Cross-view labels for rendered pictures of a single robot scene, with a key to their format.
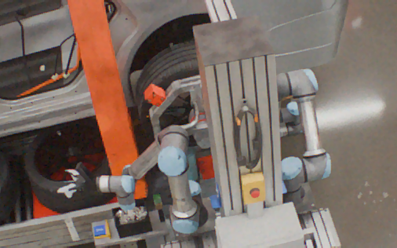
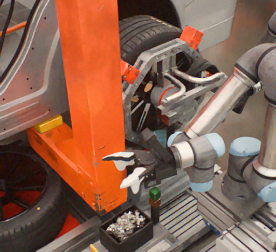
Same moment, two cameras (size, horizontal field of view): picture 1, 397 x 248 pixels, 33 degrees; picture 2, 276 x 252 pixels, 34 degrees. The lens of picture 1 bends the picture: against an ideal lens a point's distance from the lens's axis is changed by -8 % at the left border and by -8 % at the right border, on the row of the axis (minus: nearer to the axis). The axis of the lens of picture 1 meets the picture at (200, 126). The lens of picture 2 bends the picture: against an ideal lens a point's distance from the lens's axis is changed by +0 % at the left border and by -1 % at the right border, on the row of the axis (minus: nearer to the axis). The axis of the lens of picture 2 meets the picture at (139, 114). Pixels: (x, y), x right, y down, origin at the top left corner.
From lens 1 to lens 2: 234 cm
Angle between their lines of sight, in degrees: 26
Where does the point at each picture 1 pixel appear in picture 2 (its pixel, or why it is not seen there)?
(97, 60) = not seen: outside the picture
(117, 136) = (108, 120)
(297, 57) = (208, 34)
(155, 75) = not seen: hidden behind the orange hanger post
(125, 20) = not seen: outside the picture
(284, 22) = not seen: outside the picture
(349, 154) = (242, 129)
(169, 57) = (121, 32)
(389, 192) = not seen: outside the picture
